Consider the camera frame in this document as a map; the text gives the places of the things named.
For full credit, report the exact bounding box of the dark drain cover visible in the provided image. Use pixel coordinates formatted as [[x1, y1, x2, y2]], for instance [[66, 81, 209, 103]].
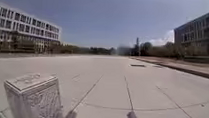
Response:
[[130, 63, 147, 68]]

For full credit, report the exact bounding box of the white building with window rows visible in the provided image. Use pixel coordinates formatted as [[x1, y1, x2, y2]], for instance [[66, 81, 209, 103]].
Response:
[[0, 4, 63, 55]]

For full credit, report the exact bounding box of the grey building with window rows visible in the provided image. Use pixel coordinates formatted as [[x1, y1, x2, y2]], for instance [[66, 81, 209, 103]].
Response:
[[173, 6, 209, 60]]

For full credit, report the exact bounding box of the raised kerb strip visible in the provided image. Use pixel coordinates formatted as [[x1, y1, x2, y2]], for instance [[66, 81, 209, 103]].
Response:
[[129, 56, 209, 81]]

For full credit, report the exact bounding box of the pale stone paved plaza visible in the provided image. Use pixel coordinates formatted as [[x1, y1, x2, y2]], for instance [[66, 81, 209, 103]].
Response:
[[0, 50, 209, 118]]

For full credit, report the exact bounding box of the distant tower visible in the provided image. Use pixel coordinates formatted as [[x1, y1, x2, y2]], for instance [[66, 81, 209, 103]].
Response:
[[135, 36, 141, 57]]

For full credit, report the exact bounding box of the row of trees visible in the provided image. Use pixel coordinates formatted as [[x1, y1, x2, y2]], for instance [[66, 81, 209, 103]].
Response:
[[46, 36, 209, 61]]

